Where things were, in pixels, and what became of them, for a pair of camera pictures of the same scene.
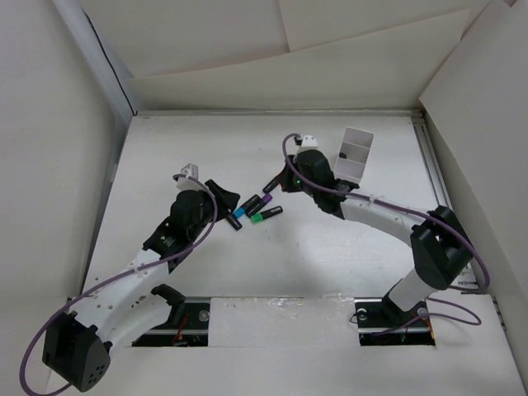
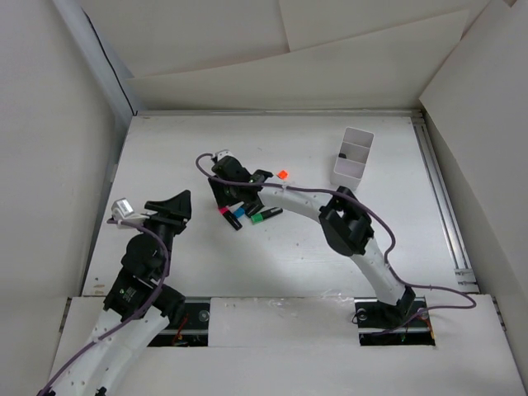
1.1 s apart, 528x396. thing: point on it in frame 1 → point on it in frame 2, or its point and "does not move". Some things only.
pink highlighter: [233, 222] does not move
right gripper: [286, 183] → [223, 200]
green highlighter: [259, 217] does not move
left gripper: [227, 200] → [176, 211]
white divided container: [356, 143] does not move
